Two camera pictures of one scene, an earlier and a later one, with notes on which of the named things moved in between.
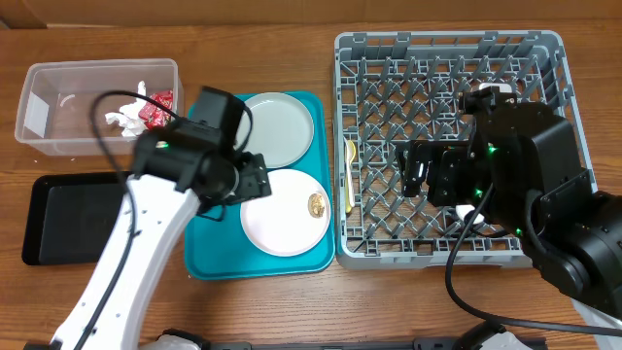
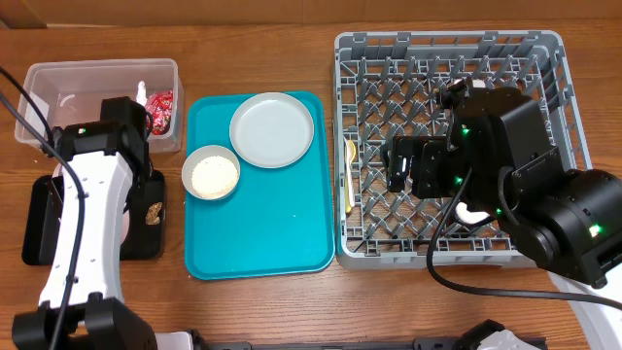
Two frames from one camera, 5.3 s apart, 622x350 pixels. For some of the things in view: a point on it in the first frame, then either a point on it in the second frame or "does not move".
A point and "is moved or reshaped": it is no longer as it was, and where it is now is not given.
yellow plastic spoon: x=350 y=152 does not move
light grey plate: x=282 y=128 does not move
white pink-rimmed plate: x=281 y=224 -> x=125 y=221
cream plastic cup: x=463 y=209 does not move
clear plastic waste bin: x=54 y=112 does not move
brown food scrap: x=316 y=205 is moved or reshaped
